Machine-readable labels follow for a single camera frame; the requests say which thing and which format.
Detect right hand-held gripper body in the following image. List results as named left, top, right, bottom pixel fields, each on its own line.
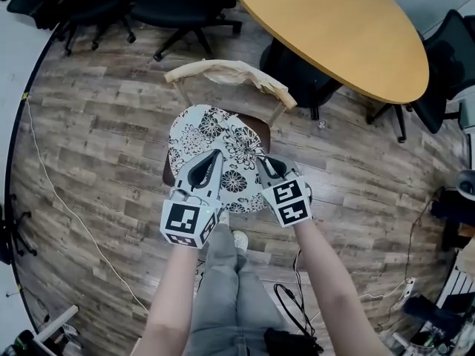
left=255, top=154, right=314, bottom=229

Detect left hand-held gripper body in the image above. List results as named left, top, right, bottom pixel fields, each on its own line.
left=160, top=148, right=226, bottom=250

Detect wooden chair with dark seat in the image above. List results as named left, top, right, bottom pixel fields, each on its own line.
left=162, top=59, right=298, bottom=197

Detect black white floral cushion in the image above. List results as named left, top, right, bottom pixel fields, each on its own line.
left=167, top=104, right=270, bottom=214

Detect person's left forearm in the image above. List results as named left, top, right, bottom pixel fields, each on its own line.
left=139, top=245, right=202, bottom=356

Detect person's right forearm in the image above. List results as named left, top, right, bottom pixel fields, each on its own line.
left=292, top=219, right=389, bottom=356

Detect black office chair with tag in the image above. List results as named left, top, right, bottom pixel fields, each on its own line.
left=128, top=0, right=244, bottom=63

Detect person's legs in grey trousers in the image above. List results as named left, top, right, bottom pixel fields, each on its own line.
left=188, top=222, right=298, bottom=356

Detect beige wrapping paper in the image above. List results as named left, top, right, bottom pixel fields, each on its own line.
left=203, top=60, right=289, bottom=96

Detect black fabric bag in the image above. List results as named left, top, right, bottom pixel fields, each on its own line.
left=263, top=327, right=324, bottom=356

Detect white power strip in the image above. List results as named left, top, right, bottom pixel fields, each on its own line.
left=392, top=277, right=417, bottom=311

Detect black equipment box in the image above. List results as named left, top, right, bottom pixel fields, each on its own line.
left=430, top=187, right=475, bottom=252

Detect white plastic pipe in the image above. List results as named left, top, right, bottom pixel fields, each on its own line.
left=33, top=304, right=80, bottom=343

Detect black stand with legs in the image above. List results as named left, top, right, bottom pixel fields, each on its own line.
left=0, top=194, right=39, bottom=267

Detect grey round device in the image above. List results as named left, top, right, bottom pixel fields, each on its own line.
left=455, top=169, right=475, bottom=197

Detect yellow oval table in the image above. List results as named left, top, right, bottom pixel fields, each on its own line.
left=231, top=0, right=430, bottom=121

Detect black equipment pile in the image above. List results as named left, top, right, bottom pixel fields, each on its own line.
left=393, top=292, right=475, bottom=356

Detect white slatted rack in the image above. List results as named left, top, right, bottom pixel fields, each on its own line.
left=435, top=264, right=475, bottom=311

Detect black looped cable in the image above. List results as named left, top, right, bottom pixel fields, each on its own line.
left=273, top=248, right=317, bottom=337

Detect thin white floor cable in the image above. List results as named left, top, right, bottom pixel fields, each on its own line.
left=23, top=93, right=150, bottom=313

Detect thin dark cable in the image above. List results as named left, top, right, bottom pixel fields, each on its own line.
left=403, top=186, right=446, bottom=285

